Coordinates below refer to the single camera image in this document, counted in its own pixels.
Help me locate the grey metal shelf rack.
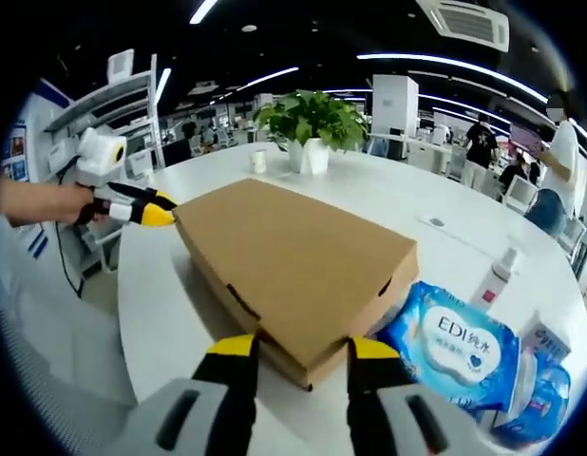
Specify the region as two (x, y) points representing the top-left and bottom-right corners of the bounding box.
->
(44, 54), (161, 172)

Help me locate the grey mesh office chair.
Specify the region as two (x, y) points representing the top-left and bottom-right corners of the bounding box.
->
(0, 222), (138, 456)

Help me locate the white table socket strip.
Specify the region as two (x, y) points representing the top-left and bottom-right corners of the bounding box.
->
(416, 213), (459, 232)

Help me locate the small blue pad pack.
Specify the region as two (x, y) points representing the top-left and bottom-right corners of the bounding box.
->
(492, 351), (573, 443)

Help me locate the white office chair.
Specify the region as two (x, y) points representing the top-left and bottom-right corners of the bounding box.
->
(502, 174), (537, 214)

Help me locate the blue white wipes pack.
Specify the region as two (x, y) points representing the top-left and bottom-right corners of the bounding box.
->
(376, 279), (523, 415)

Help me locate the white ceiling air conditioner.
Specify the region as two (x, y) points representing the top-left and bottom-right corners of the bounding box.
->
(415, 0), (512, 53)

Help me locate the brown cardboard shoe box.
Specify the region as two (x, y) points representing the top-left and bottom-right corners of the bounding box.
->
(172, 178), (421, 393)

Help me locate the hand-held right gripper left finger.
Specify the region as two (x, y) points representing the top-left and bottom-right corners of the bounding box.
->
(101, 333), (260, 456)

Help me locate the straight ceiling light strip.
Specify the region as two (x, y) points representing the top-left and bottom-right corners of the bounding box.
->
(189, 0), (219, 25)

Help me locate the blue white wall poster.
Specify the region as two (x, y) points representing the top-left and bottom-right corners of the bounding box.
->
(1, 118), (31, 184)

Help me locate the person's left hand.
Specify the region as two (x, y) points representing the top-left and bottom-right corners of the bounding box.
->
(58, 182), (108, 227)

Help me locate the blue office chair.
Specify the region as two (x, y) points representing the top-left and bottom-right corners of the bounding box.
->
(524, 188), (569, 238)

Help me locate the green potted plant white pot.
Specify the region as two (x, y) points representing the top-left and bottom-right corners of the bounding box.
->
(253, 89), (370, 175)

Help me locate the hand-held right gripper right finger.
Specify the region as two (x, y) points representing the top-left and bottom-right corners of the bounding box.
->
(346, 335), (494, 456)

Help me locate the black cable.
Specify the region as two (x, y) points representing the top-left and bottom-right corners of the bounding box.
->
(53, 154), (85, 299)

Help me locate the small white carton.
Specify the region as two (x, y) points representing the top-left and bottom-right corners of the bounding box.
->
(524, 311), (574, 363)

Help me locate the short ceiling light strip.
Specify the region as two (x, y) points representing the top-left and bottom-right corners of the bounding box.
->
(238, 66), (300, 92)

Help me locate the long curved ceiling light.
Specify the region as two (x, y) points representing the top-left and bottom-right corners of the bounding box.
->
(357, 52), (550, 104)

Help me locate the white louvered device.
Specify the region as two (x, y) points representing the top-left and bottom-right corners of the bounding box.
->
(106, 48), (136, 80)

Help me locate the white square column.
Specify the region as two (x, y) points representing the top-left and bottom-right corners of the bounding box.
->
(371, 74), (421, 139)

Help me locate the purple monitor screen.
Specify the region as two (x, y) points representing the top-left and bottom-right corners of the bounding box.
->
(509, 122), (544, 153)

